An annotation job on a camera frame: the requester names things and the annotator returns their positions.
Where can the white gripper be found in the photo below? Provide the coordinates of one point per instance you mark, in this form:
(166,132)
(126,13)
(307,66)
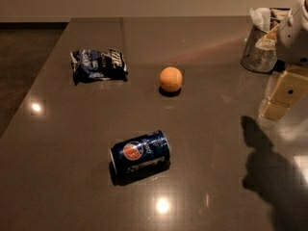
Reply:
(295,38)

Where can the crumpled blue chip bag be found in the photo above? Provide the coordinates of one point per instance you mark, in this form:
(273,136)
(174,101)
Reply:
(91,65)

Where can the clear cup with napkins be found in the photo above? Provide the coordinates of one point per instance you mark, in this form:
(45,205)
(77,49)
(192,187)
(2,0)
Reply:
(259,55)

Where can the orange fruit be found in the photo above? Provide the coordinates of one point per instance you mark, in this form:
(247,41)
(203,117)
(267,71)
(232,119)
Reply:
(171,79)

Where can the blue pepsi can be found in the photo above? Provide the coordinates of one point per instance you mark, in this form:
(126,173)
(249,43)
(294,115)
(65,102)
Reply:
(143,151)

